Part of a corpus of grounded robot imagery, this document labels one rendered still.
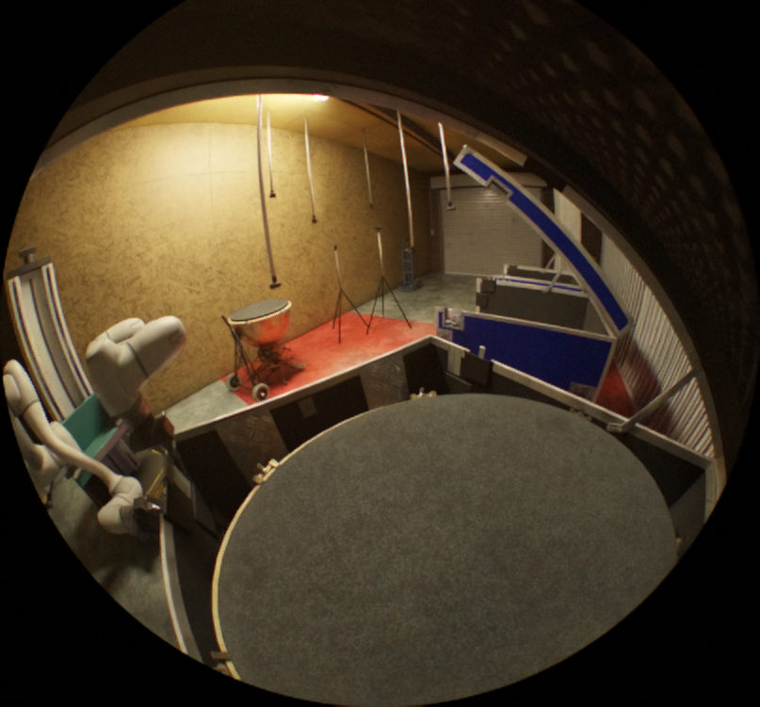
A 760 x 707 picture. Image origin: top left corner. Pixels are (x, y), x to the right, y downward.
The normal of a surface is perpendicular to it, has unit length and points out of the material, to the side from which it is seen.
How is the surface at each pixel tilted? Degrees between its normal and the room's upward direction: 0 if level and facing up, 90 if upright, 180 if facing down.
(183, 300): 90
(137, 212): 90
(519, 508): 0
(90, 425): 90
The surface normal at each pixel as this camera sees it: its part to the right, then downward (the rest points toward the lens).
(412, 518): -0.09, -0.92
